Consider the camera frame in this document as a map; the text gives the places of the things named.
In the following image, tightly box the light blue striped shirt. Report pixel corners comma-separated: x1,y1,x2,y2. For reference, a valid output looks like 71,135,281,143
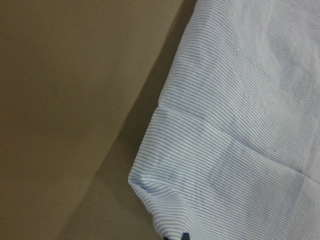
128,0,320,240

